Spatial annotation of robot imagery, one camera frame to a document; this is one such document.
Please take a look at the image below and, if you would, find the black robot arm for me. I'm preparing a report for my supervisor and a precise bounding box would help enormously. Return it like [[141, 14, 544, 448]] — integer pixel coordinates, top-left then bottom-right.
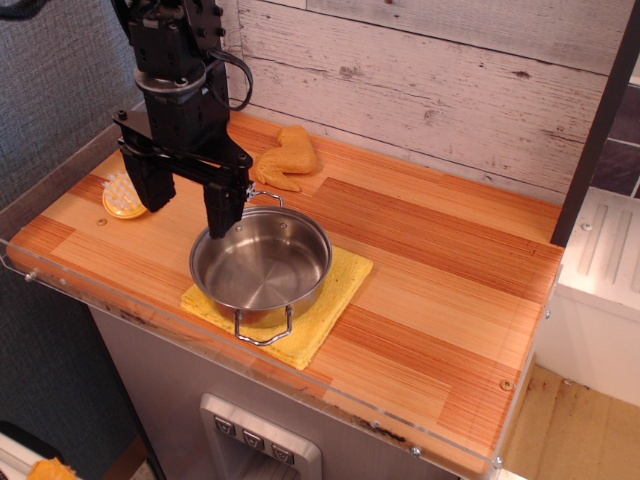
[[112, 1, 253, 239]]

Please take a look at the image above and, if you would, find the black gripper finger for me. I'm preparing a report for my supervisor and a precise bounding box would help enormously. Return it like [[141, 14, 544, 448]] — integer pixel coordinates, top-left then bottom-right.
[[121, 148, 176, 212], [203, 183, 247, 239]]

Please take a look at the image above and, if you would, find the silver dispenser panel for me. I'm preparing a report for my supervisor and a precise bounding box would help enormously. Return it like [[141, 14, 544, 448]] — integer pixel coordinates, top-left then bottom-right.
[[199, 393, 323, 479]]

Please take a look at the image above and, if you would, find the dark vertical post right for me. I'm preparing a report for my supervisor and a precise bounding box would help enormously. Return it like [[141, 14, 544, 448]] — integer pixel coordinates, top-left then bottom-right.
[[550, 0, 639, 247]]

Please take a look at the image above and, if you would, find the grey toy fridge cabinet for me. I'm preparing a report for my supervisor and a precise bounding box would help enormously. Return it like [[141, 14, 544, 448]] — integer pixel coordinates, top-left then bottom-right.
[[91, 305, 511, 479]]

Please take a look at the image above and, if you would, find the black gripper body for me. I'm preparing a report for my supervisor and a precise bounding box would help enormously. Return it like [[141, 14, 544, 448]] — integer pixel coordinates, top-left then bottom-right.
[[114, 74, 252, 194]]

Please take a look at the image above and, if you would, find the yellow folded cloth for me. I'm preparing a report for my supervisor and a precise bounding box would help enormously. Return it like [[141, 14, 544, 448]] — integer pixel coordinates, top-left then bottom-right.
[[180, 247, 373, 371]]

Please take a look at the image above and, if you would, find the orange toy piece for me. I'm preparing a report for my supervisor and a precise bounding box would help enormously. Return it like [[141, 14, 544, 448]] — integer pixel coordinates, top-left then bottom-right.
[[26, 458, 78, 480]]

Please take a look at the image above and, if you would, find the stainless steel pot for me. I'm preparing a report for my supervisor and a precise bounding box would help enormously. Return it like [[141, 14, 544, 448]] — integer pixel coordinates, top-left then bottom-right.
[[189, 190, 333, 347]]

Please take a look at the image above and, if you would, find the yellow scrub brush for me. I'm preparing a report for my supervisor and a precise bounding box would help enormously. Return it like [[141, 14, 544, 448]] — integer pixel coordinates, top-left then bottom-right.
[[102, 172, 147, 220]]

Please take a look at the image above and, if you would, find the orange toy chicken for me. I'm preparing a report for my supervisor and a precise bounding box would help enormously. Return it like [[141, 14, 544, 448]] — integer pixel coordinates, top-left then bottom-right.
[[253, 125, 318, 192]]

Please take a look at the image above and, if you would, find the white toy appliance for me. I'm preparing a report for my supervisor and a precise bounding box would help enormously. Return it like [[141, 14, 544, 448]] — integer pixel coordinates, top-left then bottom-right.
[[534, 188, 639, 405]]

